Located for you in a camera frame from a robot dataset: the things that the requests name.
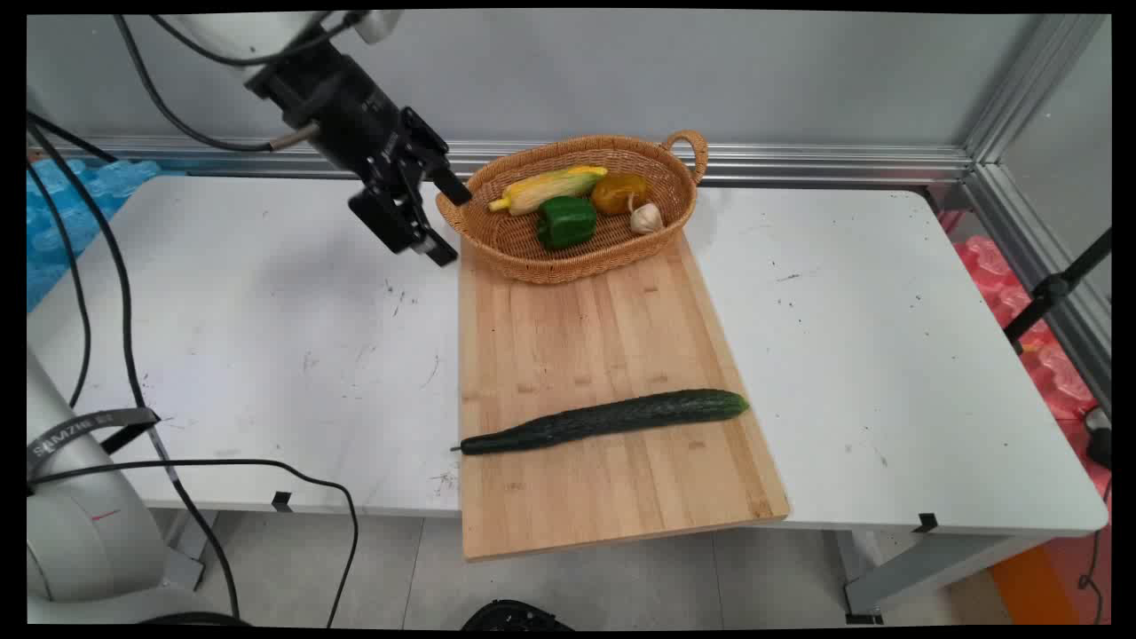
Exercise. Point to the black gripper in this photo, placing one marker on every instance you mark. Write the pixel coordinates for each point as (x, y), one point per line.
(355, 120)

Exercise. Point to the long dark green cucumber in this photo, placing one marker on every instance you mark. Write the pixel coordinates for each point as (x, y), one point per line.
(612, 415)

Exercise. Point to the woven wicker basket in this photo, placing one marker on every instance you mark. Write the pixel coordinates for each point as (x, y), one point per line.
(519, 248)

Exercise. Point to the yellow corn cob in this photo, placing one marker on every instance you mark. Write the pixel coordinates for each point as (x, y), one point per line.
(550, 186)

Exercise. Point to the green bell pepper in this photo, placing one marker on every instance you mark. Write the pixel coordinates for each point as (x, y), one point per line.
(566, 222)

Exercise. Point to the orange yellow bell pepper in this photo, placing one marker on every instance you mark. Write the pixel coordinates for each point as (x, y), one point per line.
(619, 193)

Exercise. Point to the white garlic bulb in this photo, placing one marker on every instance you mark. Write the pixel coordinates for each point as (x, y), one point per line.
(648, 218)

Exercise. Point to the bamboo cutting board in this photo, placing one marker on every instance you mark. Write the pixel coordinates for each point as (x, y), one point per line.
(603, 355)

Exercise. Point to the black tape clip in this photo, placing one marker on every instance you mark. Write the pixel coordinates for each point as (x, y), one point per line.
(281, 501)
(926, 523)

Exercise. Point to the blue foam mat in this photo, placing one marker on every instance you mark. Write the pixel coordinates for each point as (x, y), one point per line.
(62, 222)

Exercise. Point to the grey table leg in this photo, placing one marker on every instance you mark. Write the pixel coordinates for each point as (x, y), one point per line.
(186, 550)

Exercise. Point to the black round object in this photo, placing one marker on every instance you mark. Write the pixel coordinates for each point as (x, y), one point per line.
(515, 617)

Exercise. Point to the black tripod stand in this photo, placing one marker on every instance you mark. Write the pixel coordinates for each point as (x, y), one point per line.
(1052, 291)

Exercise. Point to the red foam mat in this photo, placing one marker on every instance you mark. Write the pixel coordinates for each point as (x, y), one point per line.
(1056, 373)

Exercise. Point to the small black device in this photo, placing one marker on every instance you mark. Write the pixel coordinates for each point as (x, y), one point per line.
(1100, 439)

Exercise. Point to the horizontal aluminium frame rail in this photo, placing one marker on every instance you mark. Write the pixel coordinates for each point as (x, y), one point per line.
(799, 164)

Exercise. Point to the aluminium side rail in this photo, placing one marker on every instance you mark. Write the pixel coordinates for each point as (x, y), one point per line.
(1038, 266)

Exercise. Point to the aluminium corner post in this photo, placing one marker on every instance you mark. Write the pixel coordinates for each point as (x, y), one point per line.
(1034, 80)

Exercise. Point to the grey table leg frame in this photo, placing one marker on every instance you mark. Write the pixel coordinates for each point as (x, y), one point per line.
(932, 568)

